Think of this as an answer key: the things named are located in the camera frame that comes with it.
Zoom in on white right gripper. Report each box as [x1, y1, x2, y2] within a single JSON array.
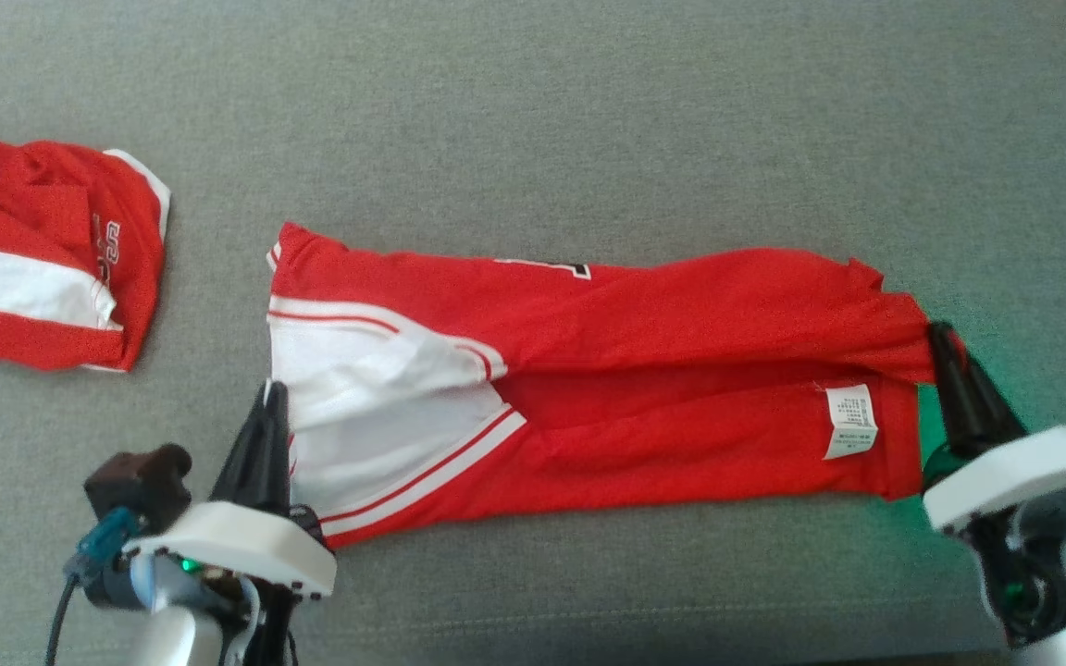
[[922, 322, 1066, 536]]

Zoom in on red white-sleeved jersey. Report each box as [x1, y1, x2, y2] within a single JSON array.
[[266, 222, 964, 549]]

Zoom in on left arm cable teal plug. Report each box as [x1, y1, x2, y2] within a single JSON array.
[[44, 507, 143, 666]]

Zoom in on grey sofa seat cushion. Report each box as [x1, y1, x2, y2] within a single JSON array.
[[0, 0, 1066, 666]]

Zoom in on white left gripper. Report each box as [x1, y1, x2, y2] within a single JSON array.
[[121, 379, 338, 600]]

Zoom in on red shorts with white stripe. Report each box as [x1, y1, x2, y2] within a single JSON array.
[[0, 139, 171, 374]]

